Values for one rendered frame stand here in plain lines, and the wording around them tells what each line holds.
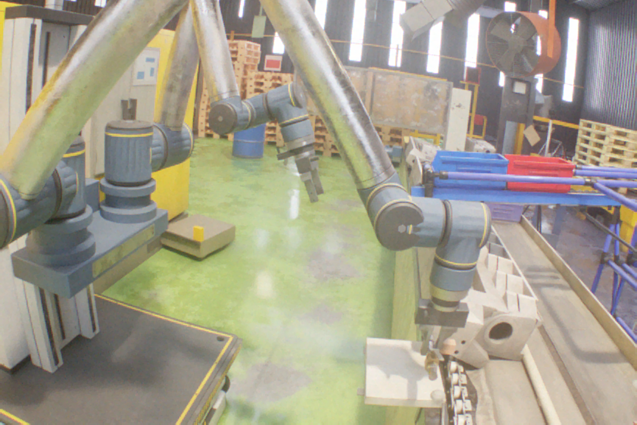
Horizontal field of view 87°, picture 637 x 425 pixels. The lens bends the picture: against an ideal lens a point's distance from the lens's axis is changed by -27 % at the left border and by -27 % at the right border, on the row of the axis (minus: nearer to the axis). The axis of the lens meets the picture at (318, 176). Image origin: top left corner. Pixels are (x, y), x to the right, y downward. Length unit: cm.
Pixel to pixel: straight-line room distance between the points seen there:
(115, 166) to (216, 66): 51
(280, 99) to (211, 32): 34
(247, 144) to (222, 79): 646
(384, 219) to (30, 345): 150
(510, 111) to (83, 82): 761
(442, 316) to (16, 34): 150
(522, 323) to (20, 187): 144
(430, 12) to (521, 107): 239
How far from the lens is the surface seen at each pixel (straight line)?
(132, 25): 85
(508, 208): 310
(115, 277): 328
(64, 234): 130
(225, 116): 142
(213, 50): 146
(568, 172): 180
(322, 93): 100
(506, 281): 161
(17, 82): 150
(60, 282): 129
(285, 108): 152
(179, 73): 177
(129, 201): 163
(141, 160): 161
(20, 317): 188
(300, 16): 101
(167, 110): 180
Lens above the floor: 154
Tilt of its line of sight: 13 degrees down
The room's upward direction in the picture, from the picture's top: 6 degrees clockwise
